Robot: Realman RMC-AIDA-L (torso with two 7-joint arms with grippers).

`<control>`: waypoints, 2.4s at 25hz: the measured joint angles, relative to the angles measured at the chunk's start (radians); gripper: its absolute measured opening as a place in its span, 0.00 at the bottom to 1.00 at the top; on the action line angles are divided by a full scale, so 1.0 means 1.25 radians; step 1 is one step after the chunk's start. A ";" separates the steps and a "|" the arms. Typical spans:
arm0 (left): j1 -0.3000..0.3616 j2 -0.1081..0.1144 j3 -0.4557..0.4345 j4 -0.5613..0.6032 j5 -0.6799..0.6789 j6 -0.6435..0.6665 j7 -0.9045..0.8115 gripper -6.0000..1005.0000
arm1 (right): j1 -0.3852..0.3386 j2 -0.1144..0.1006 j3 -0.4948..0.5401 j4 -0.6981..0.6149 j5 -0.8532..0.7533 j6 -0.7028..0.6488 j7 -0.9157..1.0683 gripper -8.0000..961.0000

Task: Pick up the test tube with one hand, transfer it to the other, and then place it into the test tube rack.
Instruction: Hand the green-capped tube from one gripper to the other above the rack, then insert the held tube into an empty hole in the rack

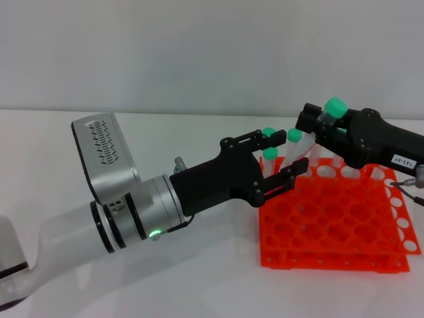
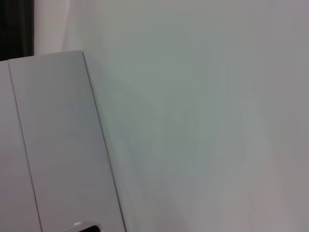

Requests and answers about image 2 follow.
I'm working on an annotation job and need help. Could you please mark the white cabinet door panel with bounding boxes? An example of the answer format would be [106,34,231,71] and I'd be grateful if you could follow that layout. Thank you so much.
[8,50,126,232]

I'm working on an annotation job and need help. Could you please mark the silver black rounded object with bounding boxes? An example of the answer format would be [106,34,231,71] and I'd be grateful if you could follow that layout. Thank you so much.
[66,221,101,232]

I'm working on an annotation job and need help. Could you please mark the dark curtain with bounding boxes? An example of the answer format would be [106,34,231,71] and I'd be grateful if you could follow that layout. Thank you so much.
[0,0,35,61]

